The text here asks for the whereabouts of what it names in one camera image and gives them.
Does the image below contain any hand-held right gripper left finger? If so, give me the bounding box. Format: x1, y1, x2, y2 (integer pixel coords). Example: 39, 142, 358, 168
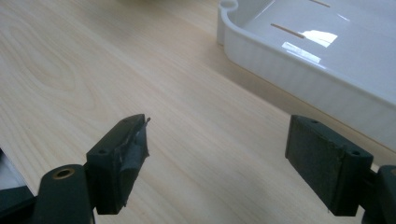
85, 113, 151, 217

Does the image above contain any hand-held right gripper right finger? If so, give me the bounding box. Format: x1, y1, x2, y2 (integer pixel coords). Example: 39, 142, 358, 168
284, 114, 375, 217

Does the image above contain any white plastic tray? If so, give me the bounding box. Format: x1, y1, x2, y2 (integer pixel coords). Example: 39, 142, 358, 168
217, 0, 396, 153

